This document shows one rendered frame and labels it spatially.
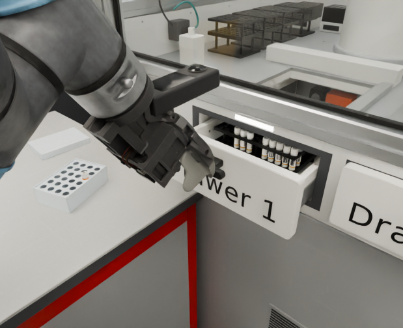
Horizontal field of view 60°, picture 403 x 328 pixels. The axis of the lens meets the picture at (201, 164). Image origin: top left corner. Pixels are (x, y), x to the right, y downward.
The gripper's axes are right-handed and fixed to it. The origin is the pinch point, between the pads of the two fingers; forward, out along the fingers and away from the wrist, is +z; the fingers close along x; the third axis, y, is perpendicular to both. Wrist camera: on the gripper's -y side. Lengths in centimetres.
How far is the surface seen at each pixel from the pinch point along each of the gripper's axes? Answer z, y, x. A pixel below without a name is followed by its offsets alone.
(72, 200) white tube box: 5.0, 16.3, -23.9
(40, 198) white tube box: 3.6, 19.5, -30.1
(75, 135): 14, 4, -49
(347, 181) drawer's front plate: 8.0, -9.2, 18.2
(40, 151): 8.6, 12.1, -47.5
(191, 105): 7.0, -12.0, -14.8
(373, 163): 6.2, -12.6, 20.5
